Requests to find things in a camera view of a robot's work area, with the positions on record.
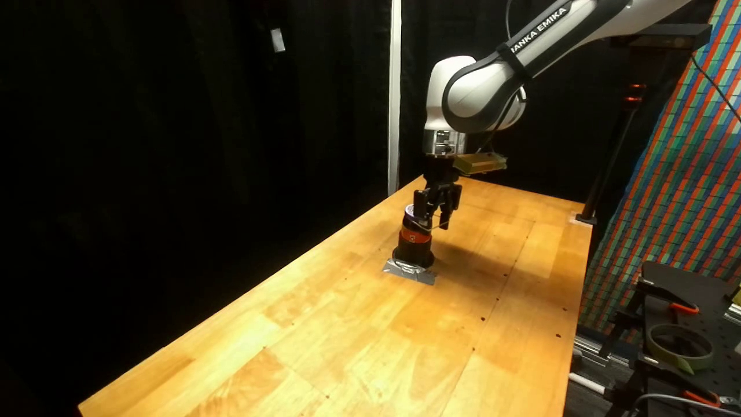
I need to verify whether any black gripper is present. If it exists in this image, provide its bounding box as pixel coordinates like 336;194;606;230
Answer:
412;157;461;230

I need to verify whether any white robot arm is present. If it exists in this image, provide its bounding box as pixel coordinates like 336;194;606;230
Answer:
405;0;691;232

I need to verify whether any dark upside-down cup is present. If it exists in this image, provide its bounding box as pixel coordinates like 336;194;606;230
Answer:
394;209;434;266

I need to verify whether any white vertical pole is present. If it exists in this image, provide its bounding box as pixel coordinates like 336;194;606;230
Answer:
386;0;402;194

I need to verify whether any white tag on curtain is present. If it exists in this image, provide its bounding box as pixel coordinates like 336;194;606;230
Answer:
270;27;287;54

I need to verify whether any multicoloured striped cloth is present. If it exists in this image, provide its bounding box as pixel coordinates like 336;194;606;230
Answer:
578;0;741;332

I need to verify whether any black tripod stand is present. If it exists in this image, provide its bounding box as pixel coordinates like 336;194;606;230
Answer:
577;24;712;224

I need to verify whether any roll of green tape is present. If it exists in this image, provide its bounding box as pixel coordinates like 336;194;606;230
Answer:
647;321;715;375

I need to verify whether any yellow wrist camera board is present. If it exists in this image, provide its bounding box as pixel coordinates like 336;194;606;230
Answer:
453;152;508;176

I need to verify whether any black clamp with orange handle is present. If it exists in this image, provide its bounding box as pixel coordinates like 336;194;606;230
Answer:
609;261;741;364

